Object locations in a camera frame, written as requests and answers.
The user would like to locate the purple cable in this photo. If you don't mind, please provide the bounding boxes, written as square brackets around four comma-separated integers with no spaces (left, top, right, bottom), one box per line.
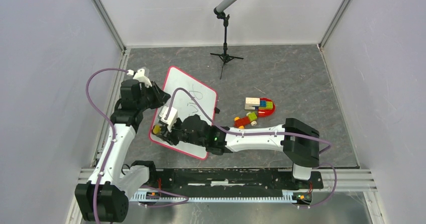
[85,68,190,224]
[164,87,338,208]

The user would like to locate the cream toy brick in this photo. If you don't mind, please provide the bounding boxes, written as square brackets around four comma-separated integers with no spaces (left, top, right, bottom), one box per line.
[244,97,261,110]

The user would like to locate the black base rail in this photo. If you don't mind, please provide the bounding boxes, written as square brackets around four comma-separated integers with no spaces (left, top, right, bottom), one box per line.
[146,168,324,198]

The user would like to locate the pink framed whiteboard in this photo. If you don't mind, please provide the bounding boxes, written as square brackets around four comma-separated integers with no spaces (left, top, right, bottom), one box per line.
[148,65,219,161]

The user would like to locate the red toy car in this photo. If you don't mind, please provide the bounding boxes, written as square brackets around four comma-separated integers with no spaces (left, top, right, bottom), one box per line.
[234,112,258,129]

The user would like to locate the black microphone tripod stand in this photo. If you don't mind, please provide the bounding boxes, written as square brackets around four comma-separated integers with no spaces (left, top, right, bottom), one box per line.
[210,8,244,79]

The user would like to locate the yellow bone shaped eraser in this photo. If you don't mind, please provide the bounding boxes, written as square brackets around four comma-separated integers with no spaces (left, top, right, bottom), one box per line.
[152,125,161,135]

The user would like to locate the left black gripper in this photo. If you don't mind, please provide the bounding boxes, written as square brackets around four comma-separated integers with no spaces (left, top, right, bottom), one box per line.
[137,81,171,111]

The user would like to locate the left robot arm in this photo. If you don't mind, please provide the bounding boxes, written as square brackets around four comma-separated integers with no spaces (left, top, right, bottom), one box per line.
[74,79,171,223]

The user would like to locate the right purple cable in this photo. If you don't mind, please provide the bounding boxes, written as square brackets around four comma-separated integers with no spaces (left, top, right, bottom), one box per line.
[164,87,338,208]

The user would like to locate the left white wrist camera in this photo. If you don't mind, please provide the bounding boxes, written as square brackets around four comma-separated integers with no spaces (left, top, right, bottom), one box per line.
[127,67,152,88]

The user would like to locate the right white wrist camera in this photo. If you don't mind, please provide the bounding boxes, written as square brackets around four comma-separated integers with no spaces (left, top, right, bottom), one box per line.
[158,106,178,132]

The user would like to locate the green toy brick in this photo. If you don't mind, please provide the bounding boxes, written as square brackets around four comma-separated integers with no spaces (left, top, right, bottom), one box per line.
[258,101,274,110]

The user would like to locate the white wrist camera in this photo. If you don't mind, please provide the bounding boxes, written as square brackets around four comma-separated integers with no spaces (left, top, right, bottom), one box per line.
[127,67,152,88]
[158,106,178,132]

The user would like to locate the red plate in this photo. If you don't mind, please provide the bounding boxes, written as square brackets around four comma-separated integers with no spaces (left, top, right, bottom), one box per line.
[257,97,275,118]

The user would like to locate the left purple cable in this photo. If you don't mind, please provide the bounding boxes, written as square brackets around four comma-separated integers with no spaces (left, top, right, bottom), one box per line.
[85,68,190,224]

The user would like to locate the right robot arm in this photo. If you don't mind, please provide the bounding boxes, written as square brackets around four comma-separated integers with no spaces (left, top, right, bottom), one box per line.
[151,115,320,188]

